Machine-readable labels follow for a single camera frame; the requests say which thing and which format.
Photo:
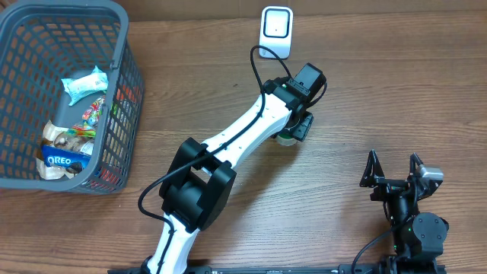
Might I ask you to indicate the green colourful candy bag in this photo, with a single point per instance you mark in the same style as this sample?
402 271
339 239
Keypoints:
89 120

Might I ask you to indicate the light blue snack packet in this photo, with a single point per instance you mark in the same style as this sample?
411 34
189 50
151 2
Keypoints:
79 88

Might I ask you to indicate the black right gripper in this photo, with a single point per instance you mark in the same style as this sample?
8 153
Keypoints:
386 186

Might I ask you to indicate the blue Oreo cookie pack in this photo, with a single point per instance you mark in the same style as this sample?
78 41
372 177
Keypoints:
73 162

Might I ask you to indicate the green lid small jar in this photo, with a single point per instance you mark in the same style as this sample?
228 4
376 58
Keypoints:
285 138

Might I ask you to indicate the white barcode scanner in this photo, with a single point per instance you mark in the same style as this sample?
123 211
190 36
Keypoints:
276 30

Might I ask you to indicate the grey plastic shopping basket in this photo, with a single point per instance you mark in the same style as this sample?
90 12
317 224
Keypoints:
42 43

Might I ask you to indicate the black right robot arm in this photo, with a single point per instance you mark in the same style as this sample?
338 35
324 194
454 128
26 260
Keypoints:
418 237

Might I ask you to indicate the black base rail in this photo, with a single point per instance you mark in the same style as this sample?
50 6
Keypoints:
304 269

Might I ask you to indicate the beige brown snack pouch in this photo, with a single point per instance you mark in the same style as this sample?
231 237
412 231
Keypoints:
58 137

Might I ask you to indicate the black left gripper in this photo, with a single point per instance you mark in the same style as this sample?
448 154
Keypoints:
303 129

